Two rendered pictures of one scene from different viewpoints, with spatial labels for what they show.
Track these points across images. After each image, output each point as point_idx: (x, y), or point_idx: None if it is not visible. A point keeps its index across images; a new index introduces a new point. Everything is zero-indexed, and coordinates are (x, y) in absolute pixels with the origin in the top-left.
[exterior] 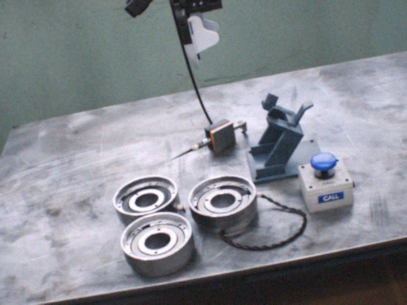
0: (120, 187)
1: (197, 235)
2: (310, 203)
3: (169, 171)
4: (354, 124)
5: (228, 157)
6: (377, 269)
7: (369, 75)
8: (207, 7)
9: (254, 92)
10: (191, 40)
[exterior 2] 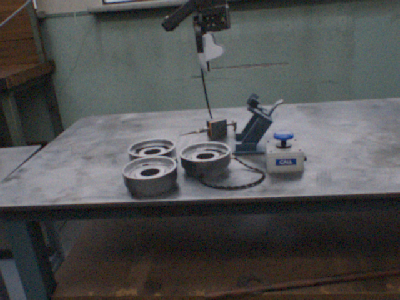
0: None
1: (182, 177)
2: (269, 164)
3: (176, 144)
4: (315, 132)
5: (219, 140)
6: (324, 245)
7: (334, 109)
8: (217, 29)
9: (248, 112)
10: (203, 50)
